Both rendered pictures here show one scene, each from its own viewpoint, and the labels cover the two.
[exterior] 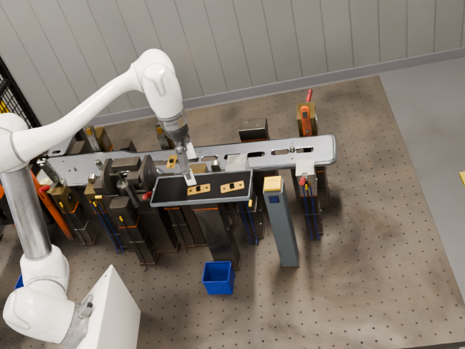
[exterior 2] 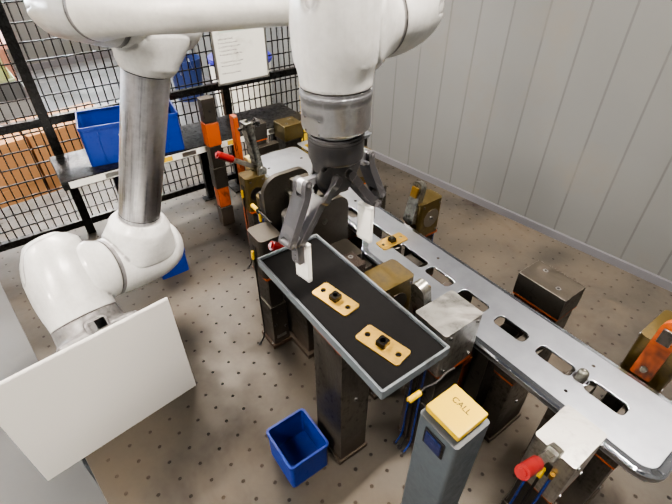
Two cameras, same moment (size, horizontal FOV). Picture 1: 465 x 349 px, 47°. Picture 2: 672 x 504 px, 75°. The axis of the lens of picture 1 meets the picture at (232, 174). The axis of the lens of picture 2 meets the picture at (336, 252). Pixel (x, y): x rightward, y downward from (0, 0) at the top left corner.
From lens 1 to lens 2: 1.26 m
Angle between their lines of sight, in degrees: 28
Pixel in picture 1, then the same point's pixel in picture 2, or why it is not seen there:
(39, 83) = (409, 114)
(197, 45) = (590, 169)
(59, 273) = (134, 257)
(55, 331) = (45, 316)
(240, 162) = (457, 317)
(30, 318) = (29, 275)
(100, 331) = (35, 368)
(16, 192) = (123, 108)
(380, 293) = not seen: outside the picture
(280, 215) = (430, 478)
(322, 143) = (657, 419)
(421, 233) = not seen: outside the picture
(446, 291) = not seen: outside the picture
